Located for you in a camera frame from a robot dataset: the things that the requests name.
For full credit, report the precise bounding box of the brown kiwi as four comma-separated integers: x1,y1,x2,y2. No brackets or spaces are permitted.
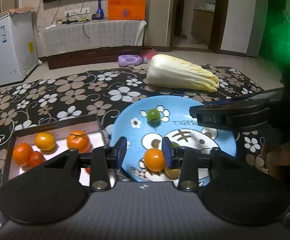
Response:
164,167,181,180

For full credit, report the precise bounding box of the small green fruit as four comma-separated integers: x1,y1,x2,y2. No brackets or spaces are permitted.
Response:
147,108,161,123

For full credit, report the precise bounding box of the orange with stem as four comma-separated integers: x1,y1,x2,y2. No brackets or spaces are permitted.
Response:
67,131,91,153

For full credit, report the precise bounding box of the yellow orange back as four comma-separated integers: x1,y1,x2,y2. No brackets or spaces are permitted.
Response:
34,133,56,151

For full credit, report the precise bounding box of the small red tomato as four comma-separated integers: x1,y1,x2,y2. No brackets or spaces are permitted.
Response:
29,151,45,168

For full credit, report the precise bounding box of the green apple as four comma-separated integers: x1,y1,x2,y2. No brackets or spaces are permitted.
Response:
172,142,180,147

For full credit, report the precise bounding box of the red apple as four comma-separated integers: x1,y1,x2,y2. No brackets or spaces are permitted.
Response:
85,168,91,174

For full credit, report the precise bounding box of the right hand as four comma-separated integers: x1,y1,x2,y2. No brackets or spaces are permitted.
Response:
261,141,290,179

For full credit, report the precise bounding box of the blue tiger plate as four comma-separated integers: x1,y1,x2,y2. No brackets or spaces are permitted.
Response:
110,95,236,182

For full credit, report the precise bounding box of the black white shallow tray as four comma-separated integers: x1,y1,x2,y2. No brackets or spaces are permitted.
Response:
2,114,117,188

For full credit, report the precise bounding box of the napa cabbage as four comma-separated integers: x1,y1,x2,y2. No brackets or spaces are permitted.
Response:
147,54,219,93

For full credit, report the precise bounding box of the white refrigerator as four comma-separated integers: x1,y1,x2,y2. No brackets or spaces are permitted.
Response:
247,0,268,57

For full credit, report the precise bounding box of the floral black tablecloth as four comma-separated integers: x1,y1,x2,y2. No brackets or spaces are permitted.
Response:
0,65,261,227

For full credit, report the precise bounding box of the purple plastic toy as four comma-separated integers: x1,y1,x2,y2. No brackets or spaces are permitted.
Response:
118,55,148,67

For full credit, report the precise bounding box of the covered low cabinet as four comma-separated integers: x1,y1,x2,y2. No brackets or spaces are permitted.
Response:
39,20,147,69

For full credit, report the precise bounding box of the blue glass bottle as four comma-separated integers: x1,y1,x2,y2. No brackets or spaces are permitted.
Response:
92,0,104,20

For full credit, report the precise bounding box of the white chest freezer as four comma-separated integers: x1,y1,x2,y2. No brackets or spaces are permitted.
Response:
0,7,38,87

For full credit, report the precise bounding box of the orange cardboard box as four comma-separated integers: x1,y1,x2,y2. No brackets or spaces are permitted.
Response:
107,0,146,21

